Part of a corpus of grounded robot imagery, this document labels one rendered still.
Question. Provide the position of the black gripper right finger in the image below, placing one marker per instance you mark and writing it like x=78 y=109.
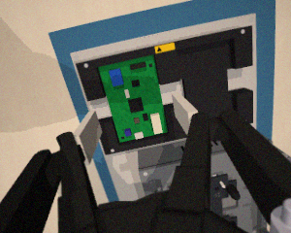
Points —
x=265 y=171

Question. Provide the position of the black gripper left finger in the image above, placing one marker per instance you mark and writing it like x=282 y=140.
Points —
x=26 y=206

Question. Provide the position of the green circuit board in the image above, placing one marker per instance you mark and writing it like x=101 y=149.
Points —
x=134 y=97

